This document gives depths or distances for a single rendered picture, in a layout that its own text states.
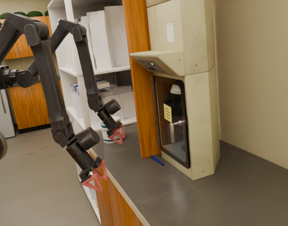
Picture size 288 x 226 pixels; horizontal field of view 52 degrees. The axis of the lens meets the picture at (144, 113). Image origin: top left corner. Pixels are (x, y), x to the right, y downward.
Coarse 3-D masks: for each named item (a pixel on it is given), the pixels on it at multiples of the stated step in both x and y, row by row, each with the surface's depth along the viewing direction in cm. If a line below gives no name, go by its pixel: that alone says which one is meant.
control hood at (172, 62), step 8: (136, 56) 136; (144, 56) 127; (152, 56) 119; (160, 56) 115; (168, 56) 116; (176, 56) 117; (160, 64) 122; (168, 64) 117; (176, 64) 118; (168, 72) 125; (176, 72) 119; (184, 72) 120
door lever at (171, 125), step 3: (171, 123) 128; (174, 123) 128; (177, 123) 129; (180, 123) 129; (171, 126) 128; (171, 129) 128; (174, 129) 129; (171, 132) 129; (174, 132) 129; (171, 135) 129; (174, 135) 129; (171, 138) 130; (174, 138) 129; (171, 141) 130; (174, 141) 130
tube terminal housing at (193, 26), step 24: (192, 0) 115; (192, 24) 117; (168, 48) 129; (192, 48) 119; (192, 72) 121; (192, 96) 124; (216, 96) 143; (192, 120) 126; (216, 120) 143; (192, 144) 128; (216, 144) 143; (192, 168) 131
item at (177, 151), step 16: (160, 80) 141; (176, 80) 126; (160, 96) 144; (176, 96) 128; (160, 112) 148; (176, 112) 131; (160, 128) 152; (176, 128) 135; (176, 144) 138; (176, 160) 141
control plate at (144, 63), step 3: (138, 60) 140; (141, 60) 136; (141, 63) 141; (144, 63) 137; (147, 63) 134; (150, 63) 130; (153, 63) 127; (144, 66) 143; (147, 66) 140; (150, 66) 136; (153, 66) 132; (156, 66) 129; (156, 69) 133; (162, 72) 131; (165, 72) 128
